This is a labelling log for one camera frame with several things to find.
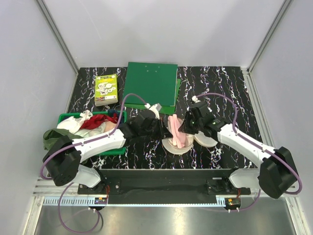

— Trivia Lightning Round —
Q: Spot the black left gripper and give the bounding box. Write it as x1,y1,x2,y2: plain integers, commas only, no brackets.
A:
140,117,173,141

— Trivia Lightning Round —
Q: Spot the pink bra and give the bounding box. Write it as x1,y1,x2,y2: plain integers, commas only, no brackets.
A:
169,114,186,148

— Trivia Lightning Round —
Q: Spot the white mesh laundry bag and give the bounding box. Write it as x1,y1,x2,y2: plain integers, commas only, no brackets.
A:
162,115,217,155

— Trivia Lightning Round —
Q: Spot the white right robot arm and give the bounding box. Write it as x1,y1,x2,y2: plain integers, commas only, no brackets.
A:
179,95,302,199

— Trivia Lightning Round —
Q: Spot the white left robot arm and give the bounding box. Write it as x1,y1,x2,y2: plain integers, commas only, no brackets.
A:
43,104,172,194

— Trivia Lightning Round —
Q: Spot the green plastic laundry basket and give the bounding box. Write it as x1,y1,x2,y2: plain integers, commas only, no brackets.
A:
57,110,128,157

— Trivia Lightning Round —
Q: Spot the thin green folder underneath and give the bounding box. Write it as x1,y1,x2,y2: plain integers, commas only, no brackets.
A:
124,79,181,115

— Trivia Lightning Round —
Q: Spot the green binder folder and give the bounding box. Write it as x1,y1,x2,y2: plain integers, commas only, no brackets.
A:
123,62,178,106

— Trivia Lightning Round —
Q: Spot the dark blue garment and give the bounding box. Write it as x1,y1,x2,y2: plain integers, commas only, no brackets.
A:
107,109,124,124

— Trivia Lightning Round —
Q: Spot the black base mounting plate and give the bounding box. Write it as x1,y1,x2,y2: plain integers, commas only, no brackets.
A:
78,169,251,206

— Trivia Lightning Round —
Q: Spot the red garment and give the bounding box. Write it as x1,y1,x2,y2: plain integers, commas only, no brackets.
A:
80,114,118,130

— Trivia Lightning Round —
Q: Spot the yellow-green book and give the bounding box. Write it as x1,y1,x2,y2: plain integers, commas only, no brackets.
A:
94,73,118,106

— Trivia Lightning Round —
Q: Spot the white garment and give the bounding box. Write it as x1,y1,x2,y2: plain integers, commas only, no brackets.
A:
57,110,93,134

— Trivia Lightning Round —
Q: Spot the olive green garment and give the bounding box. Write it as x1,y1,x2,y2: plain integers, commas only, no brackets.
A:
43,128,75,150

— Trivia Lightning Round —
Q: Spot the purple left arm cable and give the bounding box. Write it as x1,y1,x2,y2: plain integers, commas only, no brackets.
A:
40,93,152,232

